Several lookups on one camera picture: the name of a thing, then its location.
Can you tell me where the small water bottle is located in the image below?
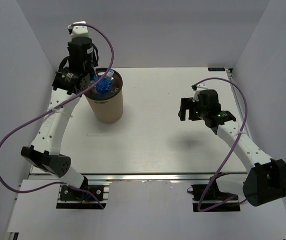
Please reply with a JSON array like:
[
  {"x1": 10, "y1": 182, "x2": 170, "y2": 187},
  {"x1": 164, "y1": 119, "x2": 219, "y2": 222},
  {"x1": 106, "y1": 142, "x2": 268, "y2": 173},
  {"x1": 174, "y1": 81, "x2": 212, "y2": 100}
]
[{"x1": 95, "y1": 69, "x2": 114, "y2": 94}]

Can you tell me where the crushed bottle blue label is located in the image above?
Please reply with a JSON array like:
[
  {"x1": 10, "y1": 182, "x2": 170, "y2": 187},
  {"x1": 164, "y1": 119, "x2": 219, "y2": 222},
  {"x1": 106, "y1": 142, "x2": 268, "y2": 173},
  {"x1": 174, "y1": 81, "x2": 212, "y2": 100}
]
[{"x1": 90, "y1": 73, "x2": 100, "y2": 87}]

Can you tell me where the blue right corner sticker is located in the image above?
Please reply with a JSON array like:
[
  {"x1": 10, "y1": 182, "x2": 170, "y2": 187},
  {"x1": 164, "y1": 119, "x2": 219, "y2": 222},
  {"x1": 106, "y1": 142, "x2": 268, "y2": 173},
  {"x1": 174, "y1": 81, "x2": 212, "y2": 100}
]
[{"x1": 207, "y1": 67, "x2": 225, "y2": 72}]

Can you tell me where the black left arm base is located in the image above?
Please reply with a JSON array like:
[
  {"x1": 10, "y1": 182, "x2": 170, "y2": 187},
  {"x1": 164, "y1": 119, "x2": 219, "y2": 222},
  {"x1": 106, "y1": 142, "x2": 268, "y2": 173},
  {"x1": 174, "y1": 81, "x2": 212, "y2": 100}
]
[{"x1": 56, "y1": 184, "x2": 109, "y2": 210}]

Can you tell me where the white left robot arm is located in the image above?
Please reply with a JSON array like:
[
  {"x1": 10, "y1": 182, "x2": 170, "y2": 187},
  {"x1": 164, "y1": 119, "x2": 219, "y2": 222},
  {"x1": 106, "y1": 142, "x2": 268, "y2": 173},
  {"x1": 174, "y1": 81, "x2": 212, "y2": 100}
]
[{"x1": 21, "y1": 36, "x2": 96, "y2": 200}]

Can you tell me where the brown cylindrical paper bin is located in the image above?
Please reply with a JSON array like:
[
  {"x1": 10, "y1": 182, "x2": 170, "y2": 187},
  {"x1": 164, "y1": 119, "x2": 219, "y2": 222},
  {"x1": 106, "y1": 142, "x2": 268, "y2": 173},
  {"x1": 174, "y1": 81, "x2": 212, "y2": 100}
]
[{"x1": 85, "y1": 70, "x2": 123, "y2": 124}]

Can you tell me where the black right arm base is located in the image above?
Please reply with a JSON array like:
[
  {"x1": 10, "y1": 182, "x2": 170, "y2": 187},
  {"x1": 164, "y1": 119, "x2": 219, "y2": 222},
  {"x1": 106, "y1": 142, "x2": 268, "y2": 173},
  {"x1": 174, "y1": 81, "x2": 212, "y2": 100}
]
[{"x1": 186, "y1": 174, "x2": 245, "y2": 213}]

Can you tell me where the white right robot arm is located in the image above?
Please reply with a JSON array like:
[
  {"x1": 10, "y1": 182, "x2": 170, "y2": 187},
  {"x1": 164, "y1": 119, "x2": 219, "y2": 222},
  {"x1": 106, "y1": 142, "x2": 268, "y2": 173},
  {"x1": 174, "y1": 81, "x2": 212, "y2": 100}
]
[{"x1": 178, "y1": 89, "x2": 286, "y2": 207}]

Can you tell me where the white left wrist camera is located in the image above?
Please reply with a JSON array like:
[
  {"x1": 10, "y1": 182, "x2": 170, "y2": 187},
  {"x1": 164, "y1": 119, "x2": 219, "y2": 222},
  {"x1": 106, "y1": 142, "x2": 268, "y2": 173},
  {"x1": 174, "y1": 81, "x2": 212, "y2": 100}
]
[{"x1": 68, "y1": 25, "x2": 89, "y2": 40}]

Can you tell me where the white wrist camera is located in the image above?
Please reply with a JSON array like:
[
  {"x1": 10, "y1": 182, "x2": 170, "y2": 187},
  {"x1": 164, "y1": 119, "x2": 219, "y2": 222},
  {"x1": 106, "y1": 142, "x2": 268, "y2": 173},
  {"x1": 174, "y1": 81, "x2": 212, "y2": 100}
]
[
  {"x1": 191, "y1": 83, "x2": 208, "y2": 102},
  {"x1": 68, "y1": 25, "x2": 89, "y2": 40}
]

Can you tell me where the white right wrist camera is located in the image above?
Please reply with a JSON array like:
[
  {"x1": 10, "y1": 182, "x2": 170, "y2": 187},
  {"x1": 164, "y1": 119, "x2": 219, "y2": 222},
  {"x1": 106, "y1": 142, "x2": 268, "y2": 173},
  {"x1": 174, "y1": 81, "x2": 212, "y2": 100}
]
[{"x1": 191, "y1": 83, "x2": 208, "y2": 102}]

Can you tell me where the aluminium front table rail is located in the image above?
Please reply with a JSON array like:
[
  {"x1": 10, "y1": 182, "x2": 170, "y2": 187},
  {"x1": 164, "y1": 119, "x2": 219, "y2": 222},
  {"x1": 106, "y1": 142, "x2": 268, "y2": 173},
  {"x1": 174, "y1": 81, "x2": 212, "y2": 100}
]
[{"x1": 29, "y1": 172, "x2": 251, "y2": 183}]

